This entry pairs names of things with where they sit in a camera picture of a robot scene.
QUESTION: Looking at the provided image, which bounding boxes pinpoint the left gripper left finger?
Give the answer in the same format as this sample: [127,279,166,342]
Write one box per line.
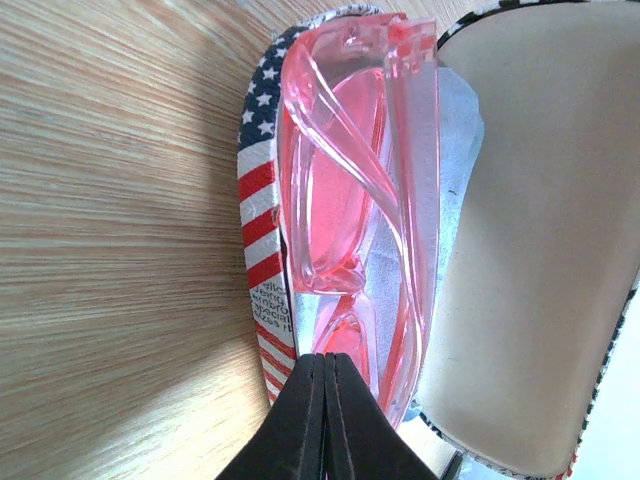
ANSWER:
[218,354,325,480]

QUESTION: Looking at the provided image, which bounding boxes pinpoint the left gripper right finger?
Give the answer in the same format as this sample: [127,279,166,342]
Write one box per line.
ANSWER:
[324,353,436,480]

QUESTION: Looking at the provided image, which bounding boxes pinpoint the flag print glasses case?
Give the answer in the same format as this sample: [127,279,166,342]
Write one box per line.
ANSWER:
[237,1,639,479]

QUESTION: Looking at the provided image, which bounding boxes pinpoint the red transparent sunglasses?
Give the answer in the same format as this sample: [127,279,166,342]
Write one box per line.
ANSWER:
[277,13,440,425]

